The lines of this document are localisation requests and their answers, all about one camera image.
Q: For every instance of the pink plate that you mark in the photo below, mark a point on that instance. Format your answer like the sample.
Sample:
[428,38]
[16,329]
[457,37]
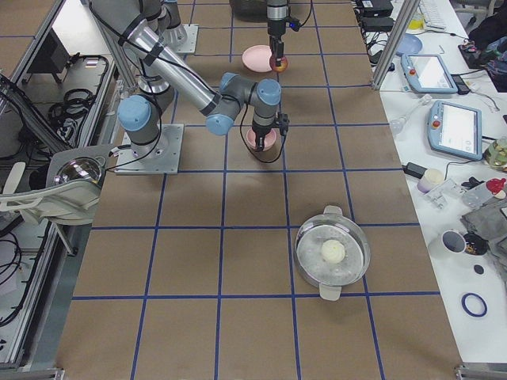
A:
[257,58]

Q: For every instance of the chrome dome lamp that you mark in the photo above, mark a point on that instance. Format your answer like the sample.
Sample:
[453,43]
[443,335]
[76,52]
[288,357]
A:
[81,168]

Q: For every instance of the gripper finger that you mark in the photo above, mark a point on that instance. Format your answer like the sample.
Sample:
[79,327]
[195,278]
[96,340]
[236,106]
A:
[279,52]
[272,44]

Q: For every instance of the aluminium frame post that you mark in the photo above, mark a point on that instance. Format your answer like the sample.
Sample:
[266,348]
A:
[405,14]

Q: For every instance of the purple white cup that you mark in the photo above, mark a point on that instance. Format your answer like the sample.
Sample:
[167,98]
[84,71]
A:
[430,179]

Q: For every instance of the white mug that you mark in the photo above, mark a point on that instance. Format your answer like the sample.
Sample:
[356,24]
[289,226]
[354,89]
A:
[447,244]

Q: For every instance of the far teach pendant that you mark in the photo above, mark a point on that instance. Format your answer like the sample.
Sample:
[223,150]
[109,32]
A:
[427,74]

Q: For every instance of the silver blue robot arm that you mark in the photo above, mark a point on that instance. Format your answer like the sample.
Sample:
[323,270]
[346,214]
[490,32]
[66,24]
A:
[148,30]

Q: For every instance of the black small dish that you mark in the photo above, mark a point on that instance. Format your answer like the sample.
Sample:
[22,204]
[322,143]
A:
[475,245]

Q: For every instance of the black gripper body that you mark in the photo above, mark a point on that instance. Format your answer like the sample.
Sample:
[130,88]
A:
[261,129]

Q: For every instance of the black power adapter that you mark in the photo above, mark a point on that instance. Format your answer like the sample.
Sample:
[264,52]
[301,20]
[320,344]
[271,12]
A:
[414,170]

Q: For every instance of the red white toy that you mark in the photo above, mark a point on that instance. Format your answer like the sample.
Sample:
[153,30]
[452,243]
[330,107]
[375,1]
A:
[496,187]

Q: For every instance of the pink bowl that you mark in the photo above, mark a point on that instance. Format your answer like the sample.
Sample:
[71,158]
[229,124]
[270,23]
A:
[270,139]

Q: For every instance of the glass pot with handles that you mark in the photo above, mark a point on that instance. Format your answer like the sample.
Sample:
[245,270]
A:
[329,278]

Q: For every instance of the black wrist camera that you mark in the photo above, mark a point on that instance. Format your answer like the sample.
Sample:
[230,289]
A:
[282,122]

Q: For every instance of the blue plate on desk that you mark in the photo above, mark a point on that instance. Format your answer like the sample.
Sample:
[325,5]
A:
[409,45]

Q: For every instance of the white steamed bun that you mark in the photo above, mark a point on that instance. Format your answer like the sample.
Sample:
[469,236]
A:
[333,251]

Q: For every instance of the red yellow apple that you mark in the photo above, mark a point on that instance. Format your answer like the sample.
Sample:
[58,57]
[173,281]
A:
[279,69]

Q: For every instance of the teach pendant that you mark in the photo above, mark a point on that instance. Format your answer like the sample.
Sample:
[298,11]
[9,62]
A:
[427,74]
[455,129]

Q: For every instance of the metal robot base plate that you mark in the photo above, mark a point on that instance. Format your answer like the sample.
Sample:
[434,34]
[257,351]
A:
[152,159]

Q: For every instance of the near teach pendant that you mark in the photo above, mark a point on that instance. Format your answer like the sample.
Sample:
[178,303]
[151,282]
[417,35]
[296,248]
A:
[455,129]

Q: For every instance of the grey cloth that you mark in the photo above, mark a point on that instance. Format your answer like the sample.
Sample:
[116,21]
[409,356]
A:
[489,223]

